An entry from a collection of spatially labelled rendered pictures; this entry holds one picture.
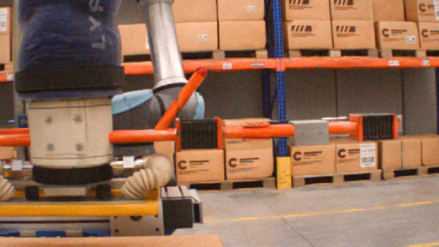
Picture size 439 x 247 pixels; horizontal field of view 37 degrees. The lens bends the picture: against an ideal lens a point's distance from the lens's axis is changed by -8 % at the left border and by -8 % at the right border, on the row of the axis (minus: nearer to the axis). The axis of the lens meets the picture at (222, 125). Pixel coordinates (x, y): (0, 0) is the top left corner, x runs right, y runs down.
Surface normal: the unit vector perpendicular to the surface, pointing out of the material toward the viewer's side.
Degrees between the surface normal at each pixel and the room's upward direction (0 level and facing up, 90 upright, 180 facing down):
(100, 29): 73
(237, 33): 91
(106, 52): 89
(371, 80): 90
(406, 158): 92
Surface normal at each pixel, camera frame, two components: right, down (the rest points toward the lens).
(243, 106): 0.11, 0.05
